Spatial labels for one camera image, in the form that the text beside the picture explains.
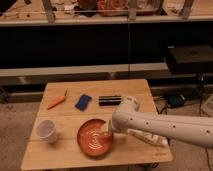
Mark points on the blue sponge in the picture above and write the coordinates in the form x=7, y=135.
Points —
x=83, y=102

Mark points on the white plastic bottle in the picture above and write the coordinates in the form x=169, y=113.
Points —
x=149, y=138

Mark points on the orange object on shelf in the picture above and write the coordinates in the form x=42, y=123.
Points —
x=112, y=7

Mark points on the orange toy carrot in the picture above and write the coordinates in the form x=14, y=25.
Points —
x=57, y=101

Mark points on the black box on shelf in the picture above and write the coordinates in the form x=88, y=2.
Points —
x=194, y=59

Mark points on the clear plastic cup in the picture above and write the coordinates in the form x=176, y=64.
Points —
x=46, y=130

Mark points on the wooden folding table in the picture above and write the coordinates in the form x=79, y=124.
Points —
x=74, y=108

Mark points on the black rectangular box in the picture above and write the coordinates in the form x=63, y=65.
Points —
x=109, y=100

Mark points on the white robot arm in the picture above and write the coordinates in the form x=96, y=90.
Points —
x=189, y=129

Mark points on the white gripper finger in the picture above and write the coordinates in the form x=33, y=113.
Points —
x=105, y=127

